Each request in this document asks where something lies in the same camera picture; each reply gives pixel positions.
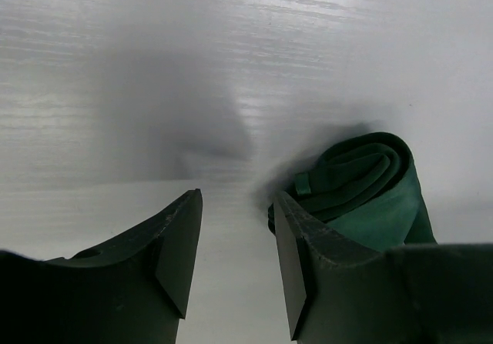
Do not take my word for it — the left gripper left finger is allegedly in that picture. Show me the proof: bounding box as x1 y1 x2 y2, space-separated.
1 189 203 343

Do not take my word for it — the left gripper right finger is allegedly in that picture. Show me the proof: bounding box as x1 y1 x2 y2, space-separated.
273 192 492 343

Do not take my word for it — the dark green cloth napkin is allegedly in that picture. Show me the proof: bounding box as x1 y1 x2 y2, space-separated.
284 132 437 254

